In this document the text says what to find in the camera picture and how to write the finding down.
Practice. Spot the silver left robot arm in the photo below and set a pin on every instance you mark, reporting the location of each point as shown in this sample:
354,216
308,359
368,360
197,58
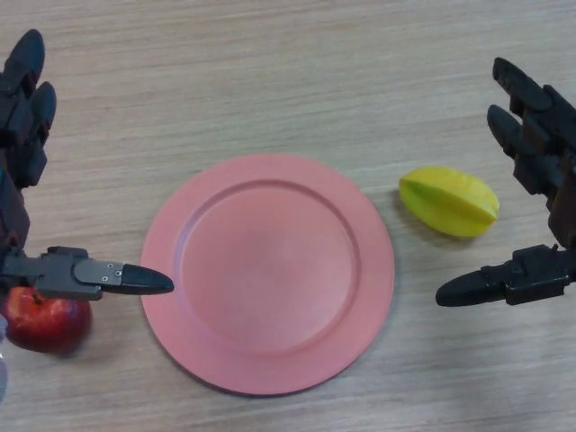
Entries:
3,360

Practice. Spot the yellow starfruit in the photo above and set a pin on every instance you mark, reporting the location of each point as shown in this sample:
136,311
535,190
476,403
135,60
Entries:
450,202

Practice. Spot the pink round plate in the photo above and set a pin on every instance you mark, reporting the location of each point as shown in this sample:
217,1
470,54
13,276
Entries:
270,279

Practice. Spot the red apple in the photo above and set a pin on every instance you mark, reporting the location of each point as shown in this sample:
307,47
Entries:
49,326

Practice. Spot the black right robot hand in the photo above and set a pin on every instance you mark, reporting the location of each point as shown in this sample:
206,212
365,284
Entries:
537,276

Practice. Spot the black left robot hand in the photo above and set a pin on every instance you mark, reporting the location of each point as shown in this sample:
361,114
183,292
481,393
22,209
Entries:
58,276

